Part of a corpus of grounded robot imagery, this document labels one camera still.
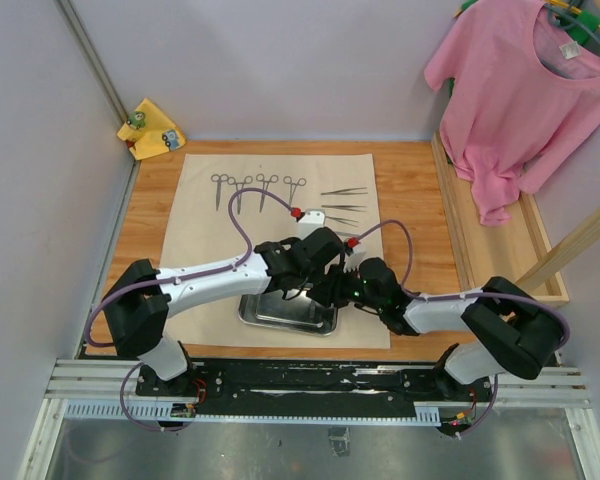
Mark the pink t-shirt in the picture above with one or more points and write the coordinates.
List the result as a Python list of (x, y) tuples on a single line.
[(525, 97)]

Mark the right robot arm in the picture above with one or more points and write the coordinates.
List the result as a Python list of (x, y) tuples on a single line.
[(514, 333)]

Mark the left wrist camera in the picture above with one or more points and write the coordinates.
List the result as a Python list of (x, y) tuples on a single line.
[(308, 220)]

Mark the green clothes hanger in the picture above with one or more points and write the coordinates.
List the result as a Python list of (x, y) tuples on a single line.
[(580, 25)]

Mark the steel surgical forceps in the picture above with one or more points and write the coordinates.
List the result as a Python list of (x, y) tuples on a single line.
[(346, 192)]

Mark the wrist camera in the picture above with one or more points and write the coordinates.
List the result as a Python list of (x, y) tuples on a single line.
[(355, 253), (308, 220)]

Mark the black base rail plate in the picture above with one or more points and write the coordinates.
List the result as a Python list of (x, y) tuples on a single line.
[(309, 388)]

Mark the wooden pole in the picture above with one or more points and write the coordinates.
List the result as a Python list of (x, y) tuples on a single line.
[(570, 247)]

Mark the steel hemostat clamp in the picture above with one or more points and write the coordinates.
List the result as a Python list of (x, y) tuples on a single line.
[(265, 183)]

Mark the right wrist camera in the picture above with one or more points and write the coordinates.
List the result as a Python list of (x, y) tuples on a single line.
[(355, 253)]

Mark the long steel hemostat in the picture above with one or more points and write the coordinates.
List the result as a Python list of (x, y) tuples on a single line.
[(293, 185)]

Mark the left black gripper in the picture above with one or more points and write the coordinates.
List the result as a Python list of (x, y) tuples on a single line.
[(293, 242)]

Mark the yellow printed cloth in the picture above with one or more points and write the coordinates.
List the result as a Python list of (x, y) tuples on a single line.
[(148, 132)]

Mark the wooden tray frame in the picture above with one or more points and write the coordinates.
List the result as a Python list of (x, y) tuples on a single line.
[(481, 252)]

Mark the steel surgical scissors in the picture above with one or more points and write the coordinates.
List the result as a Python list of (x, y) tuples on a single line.
[(219, 181)]

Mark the beige cloth wrap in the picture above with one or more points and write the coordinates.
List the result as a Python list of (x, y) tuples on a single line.
[(197, 234)]

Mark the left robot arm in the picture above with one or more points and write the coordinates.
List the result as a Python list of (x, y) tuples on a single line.
[(141, 301)]

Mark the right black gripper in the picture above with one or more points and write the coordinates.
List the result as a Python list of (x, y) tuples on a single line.
[(331, 292)]

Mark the stainless steel tray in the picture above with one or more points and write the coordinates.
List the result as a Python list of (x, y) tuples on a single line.
[(299, 314)]

